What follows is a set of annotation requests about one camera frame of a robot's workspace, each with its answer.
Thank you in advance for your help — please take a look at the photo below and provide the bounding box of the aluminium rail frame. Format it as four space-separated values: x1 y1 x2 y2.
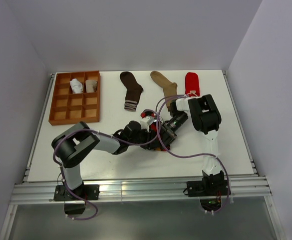
0 71 286 240

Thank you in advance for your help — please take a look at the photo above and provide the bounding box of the orange compartment tray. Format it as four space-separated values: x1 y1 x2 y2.
48 71 101 126

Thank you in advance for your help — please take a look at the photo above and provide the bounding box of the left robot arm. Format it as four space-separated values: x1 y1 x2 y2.
51 121 161 200

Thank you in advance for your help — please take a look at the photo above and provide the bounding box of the black orange argyle sock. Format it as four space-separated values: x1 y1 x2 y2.
143 109 171 153

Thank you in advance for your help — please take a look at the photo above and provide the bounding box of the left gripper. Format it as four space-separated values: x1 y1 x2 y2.
128 126 160 150

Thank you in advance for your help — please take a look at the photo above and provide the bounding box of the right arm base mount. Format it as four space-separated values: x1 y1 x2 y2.
183 180 231 214

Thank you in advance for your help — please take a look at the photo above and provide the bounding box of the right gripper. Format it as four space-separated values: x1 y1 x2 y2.
159 111 189 150

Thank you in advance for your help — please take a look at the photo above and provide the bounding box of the dark brown sock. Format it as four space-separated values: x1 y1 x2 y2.
120 71 143 112

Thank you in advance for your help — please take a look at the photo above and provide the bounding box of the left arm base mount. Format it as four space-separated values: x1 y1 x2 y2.
53 183 100 216

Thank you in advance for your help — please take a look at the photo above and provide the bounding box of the tan sock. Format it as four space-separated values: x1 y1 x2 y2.
150 71 178 100

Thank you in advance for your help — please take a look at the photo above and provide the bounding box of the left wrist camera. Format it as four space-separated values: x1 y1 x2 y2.
140 111 157 131

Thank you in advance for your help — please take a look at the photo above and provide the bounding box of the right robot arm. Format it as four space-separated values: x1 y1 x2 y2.
156 94 230 195

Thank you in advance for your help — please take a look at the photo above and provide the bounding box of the beige and red reindeer sock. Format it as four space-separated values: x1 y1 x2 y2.
85 79 98 93

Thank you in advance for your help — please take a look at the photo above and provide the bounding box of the white sock with black stripes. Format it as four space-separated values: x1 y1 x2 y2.
70 78 83 94

